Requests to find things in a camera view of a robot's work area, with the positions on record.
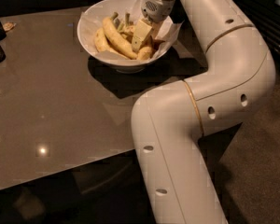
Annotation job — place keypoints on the dark radiator grille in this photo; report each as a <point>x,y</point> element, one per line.
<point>270,22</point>

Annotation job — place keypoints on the white paper bowl liner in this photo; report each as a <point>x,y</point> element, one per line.
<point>90,22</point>

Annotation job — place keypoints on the curved spotted yellow banana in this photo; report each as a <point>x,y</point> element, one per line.
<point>146,50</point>

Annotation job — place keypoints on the small crumpled wrapper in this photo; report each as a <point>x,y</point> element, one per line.
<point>8,26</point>

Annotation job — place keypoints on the white ceramic bowl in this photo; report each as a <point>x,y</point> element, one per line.
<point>127,66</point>

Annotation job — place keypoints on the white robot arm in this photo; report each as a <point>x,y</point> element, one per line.
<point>168,121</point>

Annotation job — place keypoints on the long yellow banana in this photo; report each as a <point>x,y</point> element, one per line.
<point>115,38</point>

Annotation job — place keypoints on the left yellow banana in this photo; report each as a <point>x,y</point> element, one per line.
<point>101,42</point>

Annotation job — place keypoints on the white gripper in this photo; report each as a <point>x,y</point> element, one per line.
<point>158,9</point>

